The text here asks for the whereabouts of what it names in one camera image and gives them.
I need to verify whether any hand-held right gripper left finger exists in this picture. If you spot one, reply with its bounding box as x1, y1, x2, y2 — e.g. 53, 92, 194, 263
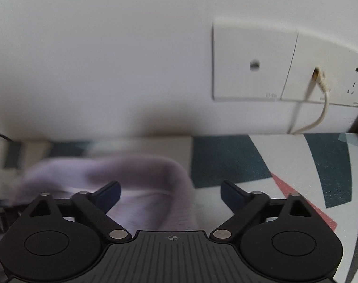
21, 181, 134, 242

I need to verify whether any geometric patterned table mat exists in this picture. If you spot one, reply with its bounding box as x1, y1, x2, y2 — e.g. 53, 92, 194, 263
2, 134, 358, 283

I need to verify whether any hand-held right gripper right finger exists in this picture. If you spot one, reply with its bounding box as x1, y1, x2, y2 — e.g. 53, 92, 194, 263
209, 180, 318, 242

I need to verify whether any white network cable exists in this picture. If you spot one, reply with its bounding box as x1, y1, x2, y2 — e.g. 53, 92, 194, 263
288, 66, 331, 134

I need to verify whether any white wall plate with hole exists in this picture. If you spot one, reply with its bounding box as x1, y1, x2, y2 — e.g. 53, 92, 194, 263
212, 21, 299, 102

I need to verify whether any lavender pajama top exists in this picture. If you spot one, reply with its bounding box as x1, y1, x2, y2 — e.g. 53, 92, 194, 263
6, 156, 201, 233

